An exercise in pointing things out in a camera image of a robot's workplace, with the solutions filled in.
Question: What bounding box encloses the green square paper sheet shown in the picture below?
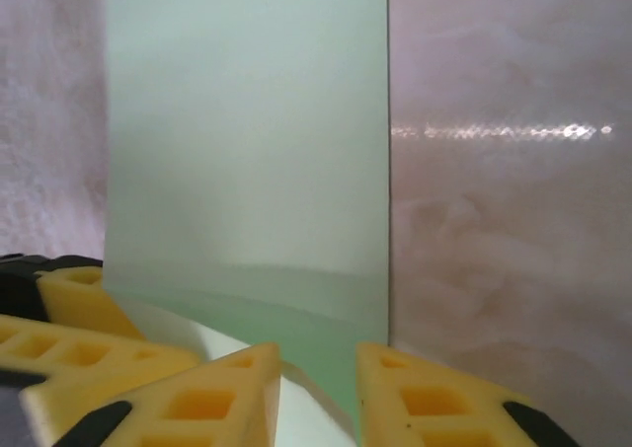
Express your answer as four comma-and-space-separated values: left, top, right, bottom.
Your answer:
102, 0, 392, 447

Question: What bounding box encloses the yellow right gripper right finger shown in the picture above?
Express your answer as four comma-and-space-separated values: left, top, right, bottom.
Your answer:
354, 340, 578, 447

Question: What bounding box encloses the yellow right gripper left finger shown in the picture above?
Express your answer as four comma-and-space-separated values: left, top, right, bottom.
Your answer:
19, 340, 282, 447

